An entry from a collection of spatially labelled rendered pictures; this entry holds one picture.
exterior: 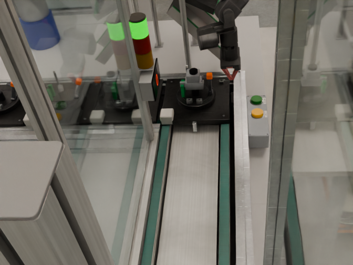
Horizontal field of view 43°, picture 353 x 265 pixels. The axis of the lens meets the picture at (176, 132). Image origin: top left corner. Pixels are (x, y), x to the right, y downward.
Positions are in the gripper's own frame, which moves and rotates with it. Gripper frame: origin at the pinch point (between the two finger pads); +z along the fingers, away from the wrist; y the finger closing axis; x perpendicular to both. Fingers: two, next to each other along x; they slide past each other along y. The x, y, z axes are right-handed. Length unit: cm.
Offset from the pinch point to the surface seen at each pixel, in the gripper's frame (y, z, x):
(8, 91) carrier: -5, 4, -86
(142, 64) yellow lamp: 20.9, -23.2, -24.5
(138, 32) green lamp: 20.8, -33.9, -23.4
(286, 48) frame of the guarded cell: 84, -69, 8
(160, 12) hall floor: -238, 106, -66
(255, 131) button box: 17.1, 9.6, 6.9
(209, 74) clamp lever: 0.5, -2.3, -7.5
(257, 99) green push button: 2.4, 8.6, 8.5
